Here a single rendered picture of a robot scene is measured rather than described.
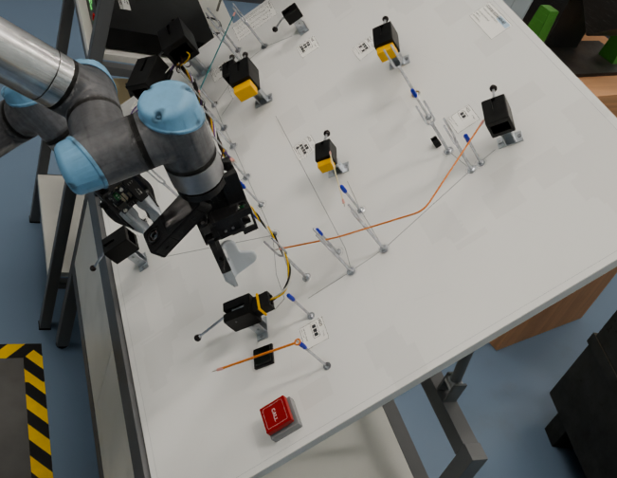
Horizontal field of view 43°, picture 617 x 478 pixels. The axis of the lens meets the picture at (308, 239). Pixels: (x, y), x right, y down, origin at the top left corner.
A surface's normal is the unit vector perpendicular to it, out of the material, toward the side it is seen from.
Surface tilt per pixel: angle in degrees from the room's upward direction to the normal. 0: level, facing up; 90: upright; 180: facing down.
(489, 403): 0
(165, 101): 32
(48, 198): 0
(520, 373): 0
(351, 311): 50
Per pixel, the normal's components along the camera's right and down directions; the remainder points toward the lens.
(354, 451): 0.33, -0.74
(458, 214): -0.48, -0.50
